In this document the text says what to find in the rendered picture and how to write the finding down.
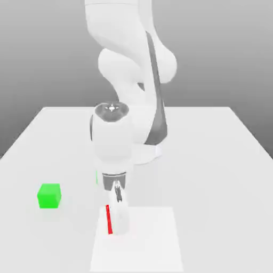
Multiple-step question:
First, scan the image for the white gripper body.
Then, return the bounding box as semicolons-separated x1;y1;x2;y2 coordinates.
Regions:
108;189;130;235

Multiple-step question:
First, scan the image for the small red cube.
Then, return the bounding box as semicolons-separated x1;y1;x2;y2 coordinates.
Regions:
105;204;114;235

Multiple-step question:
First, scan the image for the small green cube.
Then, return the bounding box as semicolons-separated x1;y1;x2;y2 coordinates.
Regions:
37;183;62;210

